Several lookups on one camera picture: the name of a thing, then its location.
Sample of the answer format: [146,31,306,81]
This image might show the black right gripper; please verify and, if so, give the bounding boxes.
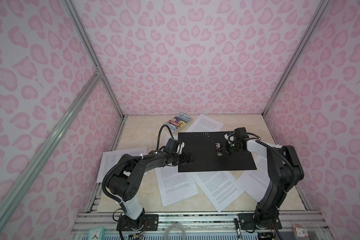
[216,139,244,157]

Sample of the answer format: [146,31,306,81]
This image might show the clear plastic tube loop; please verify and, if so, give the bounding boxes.
[163,223,187,240]

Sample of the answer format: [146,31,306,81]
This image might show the black marker pen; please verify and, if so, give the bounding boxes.
[234,218,242,240]

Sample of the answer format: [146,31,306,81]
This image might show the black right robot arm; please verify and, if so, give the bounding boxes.
[219,128,304,230]

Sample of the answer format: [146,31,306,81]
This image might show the colourful paperback book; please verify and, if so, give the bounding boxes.
[165,113,192,133]

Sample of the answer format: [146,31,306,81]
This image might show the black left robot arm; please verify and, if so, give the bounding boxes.
[102,125,195,233]

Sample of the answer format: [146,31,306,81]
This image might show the printed paper sheet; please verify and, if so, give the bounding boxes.
[191,171,244,212]
[186,114,224,133]
[236,155,270,202]
[155,166,199,207]
[97,147,147,183]
[164,135,179,152]

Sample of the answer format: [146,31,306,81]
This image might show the small teal alarm clock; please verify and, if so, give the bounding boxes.
[88,227,105,240]

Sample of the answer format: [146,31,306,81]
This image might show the clear box with label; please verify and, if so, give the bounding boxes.
[292,223,309,240]

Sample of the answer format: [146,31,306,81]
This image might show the white and black folder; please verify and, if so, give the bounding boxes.
[178,132,257,173]

